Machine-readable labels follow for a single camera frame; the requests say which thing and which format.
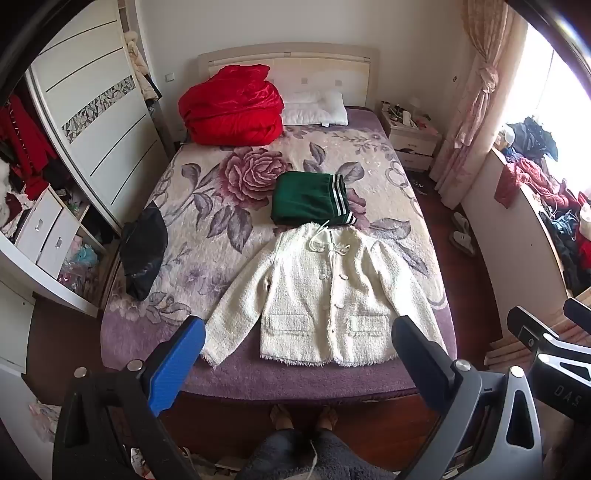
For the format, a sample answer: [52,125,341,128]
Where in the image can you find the person's legs in dark clothing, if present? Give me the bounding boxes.
[235,429,398,480]

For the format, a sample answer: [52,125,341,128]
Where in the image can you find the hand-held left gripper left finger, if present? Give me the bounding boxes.
[52,316,206,480]

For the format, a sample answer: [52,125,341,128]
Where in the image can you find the person's left foot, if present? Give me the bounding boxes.
[270,405,294,432]

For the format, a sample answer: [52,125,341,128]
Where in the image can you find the red quilt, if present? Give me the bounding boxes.
[178,65,284,146]

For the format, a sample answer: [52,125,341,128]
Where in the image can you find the person's foot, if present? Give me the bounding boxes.
[270,405,294,432]
[316,405,340,432]

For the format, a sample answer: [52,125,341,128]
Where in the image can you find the black garment on bed edge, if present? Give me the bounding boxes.
[119,200,168,301]

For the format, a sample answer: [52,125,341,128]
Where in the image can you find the white wardrobe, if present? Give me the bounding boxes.
[0,0,172,370]

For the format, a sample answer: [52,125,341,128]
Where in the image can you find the wooden planks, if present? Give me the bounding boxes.
[485,286,591,370]

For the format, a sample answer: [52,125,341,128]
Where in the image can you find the purple floral blanket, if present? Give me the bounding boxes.
[100,107,455,402]

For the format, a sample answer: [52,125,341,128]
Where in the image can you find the white window ledge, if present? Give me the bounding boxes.
[462,148,578,301]

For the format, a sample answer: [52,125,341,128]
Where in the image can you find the heap of mixed clothes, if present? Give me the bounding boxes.
[494,117,591,296]

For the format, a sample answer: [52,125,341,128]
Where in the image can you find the cream bed headboard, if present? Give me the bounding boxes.
[198,42,380,112]

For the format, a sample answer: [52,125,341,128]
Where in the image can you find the white nightstand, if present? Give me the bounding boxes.
[381,104,441,172]

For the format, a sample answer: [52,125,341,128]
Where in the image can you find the pink curtain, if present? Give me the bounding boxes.
[434,0,529,208]

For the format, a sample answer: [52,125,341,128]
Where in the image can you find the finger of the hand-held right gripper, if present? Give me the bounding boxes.
[506,306,573,360]
[563,298,591,325]

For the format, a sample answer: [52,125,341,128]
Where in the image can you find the person's right foot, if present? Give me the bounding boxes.
[316,405,340,432]

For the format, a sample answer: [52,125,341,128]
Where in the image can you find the white tweed jacket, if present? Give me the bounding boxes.
[199,220,448,368]

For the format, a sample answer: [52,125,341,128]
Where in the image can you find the bright window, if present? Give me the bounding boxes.
[526,23,591,139]

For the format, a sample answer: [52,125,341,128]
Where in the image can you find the white pillow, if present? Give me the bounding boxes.
[281,90,349,127]

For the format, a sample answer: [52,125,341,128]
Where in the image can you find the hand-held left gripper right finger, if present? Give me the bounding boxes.
[391,316,544,480]

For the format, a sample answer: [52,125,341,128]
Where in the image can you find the green pants with white stripes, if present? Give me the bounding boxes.
[270,172,356,228]

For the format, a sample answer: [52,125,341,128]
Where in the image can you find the pink floral cloth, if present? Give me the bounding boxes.
[28,399,61,444]

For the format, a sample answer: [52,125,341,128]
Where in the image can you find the red hanging clothes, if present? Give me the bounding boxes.
[0,95,58,199]

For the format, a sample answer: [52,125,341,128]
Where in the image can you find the cream hanging garment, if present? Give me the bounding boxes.
[124,30,162,102]

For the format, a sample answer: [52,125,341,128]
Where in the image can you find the pastel clothes heap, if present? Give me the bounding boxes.
[60,235,100,291]

